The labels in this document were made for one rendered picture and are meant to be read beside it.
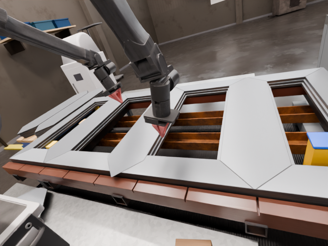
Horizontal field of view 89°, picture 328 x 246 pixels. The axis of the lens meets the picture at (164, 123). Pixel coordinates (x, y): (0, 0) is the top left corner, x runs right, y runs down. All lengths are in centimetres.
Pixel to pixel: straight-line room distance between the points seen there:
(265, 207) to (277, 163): 13
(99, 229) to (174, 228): 29
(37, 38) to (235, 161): 78
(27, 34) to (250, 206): 85
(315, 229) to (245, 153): 22
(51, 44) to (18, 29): 10
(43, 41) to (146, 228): 76
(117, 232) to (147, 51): 61
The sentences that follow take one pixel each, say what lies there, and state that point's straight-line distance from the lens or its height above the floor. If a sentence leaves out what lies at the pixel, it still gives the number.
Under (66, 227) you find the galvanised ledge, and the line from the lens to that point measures 88.
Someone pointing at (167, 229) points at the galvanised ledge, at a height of 68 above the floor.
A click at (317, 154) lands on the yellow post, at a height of 85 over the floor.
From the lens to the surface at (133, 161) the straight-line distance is 65.
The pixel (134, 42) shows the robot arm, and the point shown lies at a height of 123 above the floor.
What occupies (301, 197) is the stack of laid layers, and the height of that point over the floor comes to 84.
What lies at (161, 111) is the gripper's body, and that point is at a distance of 49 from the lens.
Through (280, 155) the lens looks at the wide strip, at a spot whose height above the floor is 85.
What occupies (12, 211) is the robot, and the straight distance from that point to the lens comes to 45.
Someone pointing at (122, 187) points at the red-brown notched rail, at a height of 83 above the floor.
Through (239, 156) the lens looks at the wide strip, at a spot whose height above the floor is 85.
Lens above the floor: 125
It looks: 30 degrees down
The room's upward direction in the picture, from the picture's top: 19 degrees counter-clockwise
